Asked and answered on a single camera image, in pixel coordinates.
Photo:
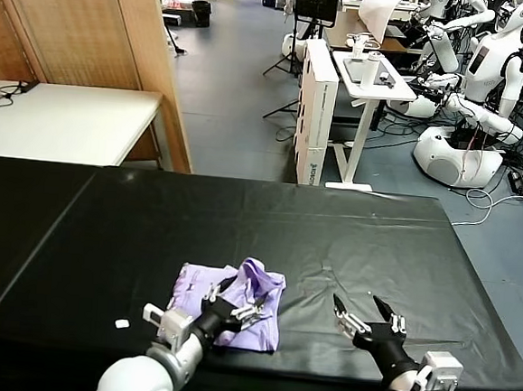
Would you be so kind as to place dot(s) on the wooden folding screen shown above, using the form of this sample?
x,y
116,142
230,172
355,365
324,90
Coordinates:
x,y
76,18

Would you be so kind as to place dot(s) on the large curved white sheet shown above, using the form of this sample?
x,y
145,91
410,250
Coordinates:
x,y
378,10

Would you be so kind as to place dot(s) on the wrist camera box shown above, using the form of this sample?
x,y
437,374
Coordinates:
x,y
174,326
445,364

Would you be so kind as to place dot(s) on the white cup-shaped desk device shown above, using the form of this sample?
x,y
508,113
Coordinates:
x,y
358,49

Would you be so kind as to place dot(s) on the black trash bin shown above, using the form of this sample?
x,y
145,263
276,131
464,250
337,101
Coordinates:
x,y
202,14

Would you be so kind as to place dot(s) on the white insulated bottle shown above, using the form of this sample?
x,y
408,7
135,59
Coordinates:
x,y
370,72

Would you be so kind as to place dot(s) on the white rectangular table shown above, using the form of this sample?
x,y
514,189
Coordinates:
x,y
68,121

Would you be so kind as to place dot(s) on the black monitor tripod stand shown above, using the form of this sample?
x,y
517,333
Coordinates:
x,y
295,39

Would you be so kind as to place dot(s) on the black monitor on stand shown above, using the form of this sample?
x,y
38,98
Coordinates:
x,y
316,0

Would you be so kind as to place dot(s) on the brown wooden desk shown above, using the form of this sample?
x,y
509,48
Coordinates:
x,y
337,34

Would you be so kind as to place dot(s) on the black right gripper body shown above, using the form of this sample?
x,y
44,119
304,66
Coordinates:
x,y
387,346

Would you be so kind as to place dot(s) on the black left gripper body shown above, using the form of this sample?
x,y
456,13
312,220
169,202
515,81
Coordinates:
x,y
215,316

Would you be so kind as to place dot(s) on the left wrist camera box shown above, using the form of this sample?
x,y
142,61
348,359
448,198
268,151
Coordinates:
x,y
174,326

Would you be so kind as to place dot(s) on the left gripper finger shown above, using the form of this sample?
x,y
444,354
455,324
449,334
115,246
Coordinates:
x,y
210,293
248,312

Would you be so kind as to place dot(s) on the lavender short-sleeve t-shirt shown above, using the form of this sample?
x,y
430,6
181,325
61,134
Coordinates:
x,y
259,338

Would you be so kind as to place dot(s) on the tall white cardboard box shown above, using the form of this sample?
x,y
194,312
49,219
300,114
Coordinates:
x,y
315,118

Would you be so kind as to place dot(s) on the large black table cover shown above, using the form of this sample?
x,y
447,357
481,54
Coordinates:
x,y
399,229

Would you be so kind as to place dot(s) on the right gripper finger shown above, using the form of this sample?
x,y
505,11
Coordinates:
x,y
397,324
351,322

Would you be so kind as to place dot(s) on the black floor power adapter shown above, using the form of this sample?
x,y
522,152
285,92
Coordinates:
x,y
515,181

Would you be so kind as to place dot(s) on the small black handheld device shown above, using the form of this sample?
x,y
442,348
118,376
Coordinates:
x,y
384,78

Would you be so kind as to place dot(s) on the white rounded robot base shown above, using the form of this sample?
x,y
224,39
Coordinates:
x,y
289,43

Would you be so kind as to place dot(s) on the white standing desk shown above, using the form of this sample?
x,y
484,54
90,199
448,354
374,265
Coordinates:
x,y
378,90

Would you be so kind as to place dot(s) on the grey tablet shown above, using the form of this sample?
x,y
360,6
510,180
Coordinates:
x,y
354,69

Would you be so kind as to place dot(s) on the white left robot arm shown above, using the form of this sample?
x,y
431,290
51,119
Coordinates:
x,y
138,380

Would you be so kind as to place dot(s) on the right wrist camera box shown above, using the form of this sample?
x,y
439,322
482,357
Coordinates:
x,y
445,364

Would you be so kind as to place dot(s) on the white humanoid robot on base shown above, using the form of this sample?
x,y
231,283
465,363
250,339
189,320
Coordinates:
x,y
485,63

